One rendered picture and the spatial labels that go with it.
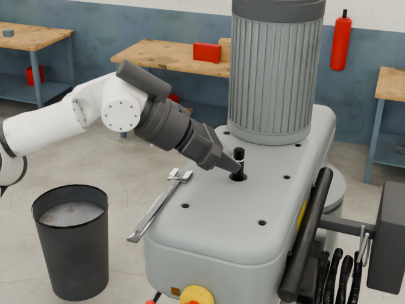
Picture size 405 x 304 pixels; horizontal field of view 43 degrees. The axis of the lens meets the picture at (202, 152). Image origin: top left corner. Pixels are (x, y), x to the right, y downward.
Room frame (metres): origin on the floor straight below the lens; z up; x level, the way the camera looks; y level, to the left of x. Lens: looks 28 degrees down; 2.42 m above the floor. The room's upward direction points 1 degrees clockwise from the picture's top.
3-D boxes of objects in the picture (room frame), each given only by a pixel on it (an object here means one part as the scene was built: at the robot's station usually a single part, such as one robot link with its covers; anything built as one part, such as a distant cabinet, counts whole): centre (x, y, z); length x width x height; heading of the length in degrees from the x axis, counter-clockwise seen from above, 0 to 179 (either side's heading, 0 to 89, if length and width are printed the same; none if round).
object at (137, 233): (0.79, 0.08, 1.89); 0.24 x 0.04 x 0.01; 162
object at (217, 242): (0.90, -0.08, 1.81); 0.47 x 0.26 x 0.16; 160
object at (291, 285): (0.87, -0.22, 1.79); 0.45 x 0.04 x 0.04; 160
